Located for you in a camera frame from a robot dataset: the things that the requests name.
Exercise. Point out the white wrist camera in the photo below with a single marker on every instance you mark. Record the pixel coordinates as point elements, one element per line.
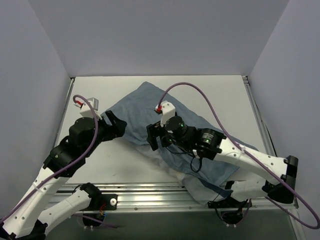
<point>167,111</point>
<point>85,110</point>

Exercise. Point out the blue plaid pillowcase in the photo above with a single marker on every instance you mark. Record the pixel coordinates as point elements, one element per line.
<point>137,109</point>

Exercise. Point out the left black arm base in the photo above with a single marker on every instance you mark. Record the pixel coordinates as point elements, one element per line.
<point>99,206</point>

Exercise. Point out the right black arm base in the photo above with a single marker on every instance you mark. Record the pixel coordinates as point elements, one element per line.
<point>230,211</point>

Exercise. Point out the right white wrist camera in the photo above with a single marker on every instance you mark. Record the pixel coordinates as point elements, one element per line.
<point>167,111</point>

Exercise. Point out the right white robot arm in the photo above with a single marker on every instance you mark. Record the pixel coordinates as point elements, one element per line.
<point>278,175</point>

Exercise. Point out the white pillow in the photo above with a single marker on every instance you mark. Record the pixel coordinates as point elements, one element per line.
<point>204,186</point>

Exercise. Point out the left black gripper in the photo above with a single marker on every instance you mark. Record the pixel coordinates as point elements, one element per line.
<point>110,127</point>

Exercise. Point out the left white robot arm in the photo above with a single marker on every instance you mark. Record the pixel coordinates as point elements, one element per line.
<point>30,220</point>

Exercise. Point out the aluminium table frame rail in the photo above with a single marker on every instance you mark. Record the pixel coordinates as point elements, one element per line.
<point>141,185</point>

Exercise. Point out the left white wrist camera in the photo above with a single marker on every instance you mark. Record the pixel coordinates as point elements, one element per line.
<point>85,110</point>

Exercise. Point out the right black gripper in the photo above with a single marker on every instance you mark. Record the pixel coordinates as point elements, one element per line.
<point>155,135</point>

